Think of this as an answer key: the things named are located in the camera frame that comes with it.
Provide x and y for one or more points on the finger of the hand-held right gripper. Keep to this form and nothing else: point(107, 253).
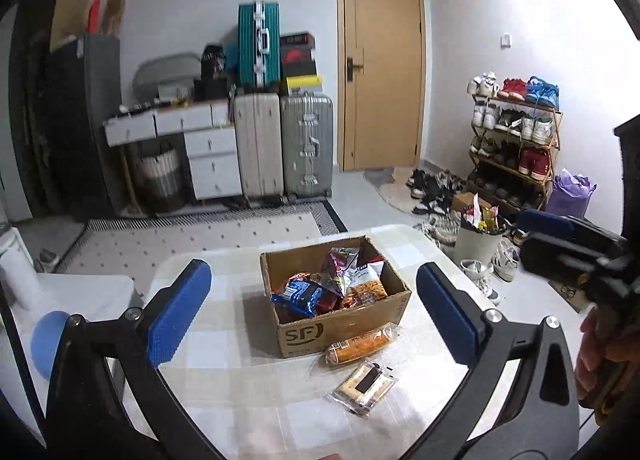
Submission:
point(545, 224)
point(555, 252)

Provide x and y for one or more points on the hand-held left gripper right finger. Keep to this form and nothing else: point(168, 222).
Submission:
point(447, 312)

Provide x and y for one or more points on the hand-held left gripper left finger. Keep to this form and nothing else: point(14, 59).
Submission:
point(180, 310)

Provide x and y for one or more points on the clear orange snack packet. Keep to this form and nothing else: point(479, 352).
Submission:
point(360, 346)

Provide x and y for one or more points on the brown cardboard box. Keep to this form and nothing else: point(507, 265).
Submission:
point(345, 327)

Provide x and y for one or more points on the clear brown biscuit packet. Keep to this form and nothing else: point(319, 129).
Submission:
point(365, 386)

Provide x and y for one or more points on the purple snack packet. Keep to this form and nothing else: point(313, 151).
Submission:
point(340, 262)

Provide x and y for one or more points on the red yellow-print snack packet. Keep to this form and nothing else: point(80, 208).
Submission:
point(329, 302)

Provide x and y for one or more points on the blue snack packet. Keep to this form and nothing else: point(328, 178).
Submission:
point(300, 296)

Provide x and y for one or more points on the person's right hand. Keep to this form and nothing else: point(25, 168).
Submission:
point(592, 350)

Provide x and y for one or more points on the purple paper bag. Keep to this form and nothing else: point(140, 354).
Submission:
point(572, 195)

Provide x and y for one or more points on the white low sneaker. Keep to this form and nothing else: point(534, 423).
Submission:
point(507, 257)

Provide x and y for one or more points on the white high-top sneaker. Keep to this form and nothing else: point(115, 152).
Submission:
point(480, 277)

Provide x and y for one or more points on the white bin with wrappers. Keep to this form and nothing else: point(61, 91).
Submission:
point(477, 245)

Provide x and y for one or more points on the patterned grey carpet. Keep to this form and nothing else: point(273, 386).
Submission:
point(200, 235)

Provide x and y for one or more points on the wooden shoe rack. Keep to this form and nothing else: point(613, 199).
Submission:
point(556, 144)

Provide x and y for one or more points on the small cardboard box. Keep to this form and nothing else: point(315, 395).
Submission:
point(464, 201)

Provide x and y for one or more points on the pile of white sneakers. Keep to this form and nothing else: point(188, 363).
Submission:
point(440, 227)

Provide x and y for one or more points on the pile of dark sneakers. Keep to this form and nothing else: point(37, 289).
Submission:
point(432, 187)

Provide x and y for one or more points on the grey beige rug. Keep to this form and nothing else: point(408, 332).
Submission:
point(395, 190)

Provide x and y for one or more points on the woven laundry basket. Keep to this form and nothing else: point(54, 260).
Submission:
point(160, 177)

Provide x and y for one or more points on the rows of assorted shoes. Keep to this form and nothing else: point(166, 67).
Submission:
point(537, 89)

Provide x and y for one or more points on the blue bowl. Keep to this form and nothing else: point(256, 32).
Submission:
point(47, 340)

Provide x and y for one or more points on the white desk with drawers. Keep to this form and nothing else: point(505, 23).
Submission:
point(212, 159)

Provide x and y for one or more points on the beige suitcase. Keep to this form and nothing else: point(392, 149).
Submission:
point(257, 144)

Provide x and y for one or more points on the dark grey fridge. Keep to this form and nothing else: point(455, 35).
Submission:
point(85, 129)

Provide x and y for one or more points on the silver suitcase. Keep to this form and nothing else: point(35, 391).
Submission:
point(307, 144)

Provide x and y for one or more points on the wooden door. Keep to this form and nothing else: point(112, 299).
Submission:
point(385, 89)

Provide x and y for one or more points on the black round box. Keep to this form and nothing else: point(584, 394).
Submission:
point(212, 88)

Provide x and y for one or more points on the grey oval case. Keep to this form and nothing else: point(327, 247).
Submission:
point(165, 70)

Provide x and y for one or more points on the black printed bag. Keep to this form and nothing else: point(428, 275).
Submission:
point(214, 60)

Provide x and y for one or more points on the tall dark cabinet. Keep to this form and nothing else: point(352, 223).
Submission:
point(30, 104)

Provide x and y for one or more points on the yellow shoe box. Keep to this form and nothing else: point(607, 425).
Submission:
point(305, 84)

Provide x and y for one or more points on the teal suitcase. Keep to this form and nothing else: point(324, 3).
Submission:
point(248, 44)

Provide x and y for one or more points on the black red shoe box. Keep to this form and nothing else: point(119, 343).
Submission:
point(297, 52)

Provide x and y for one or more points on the brown cardboard piece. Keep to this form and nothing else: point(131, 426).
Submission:
point(115, 14)

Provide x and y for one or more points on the red paper item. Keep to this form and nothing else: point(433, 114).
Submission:
point(93, 14)

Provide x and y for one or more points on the flat cardboard sheet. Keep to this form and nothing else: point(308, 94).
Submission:
point(70, 9)

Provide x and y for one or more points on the white light switch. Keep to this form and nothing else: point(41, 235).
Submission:
point(506, 40)

